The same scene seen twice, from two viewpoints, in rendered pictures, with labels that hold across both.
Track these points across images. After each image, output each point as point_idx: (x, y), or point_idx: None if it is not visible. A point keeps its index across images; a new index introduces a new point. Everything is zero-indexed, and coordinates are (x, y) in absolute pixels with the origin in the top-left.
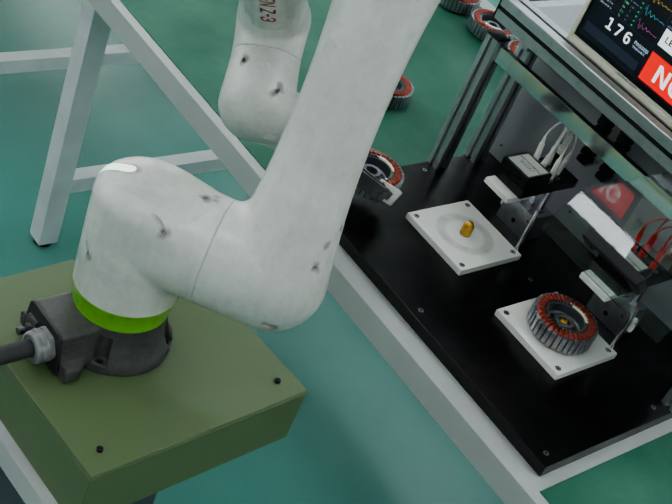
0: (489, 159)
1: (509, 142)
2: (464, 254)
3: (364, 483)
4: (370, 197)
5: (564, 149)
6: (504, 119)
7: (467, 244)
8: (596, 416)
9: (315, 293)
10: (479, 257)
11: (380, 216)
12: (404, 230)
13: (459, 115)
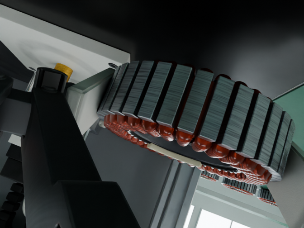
0: None
1: (164, 160)
2: (14, 36)
3: None
4: (49, 75)
5: (24, 204)
6: (161, 189)
7: (40, 54)
8: None
9: None
10: (11, 43)
11: (149, 32)
12: (97, 27)
13: (170, 210)
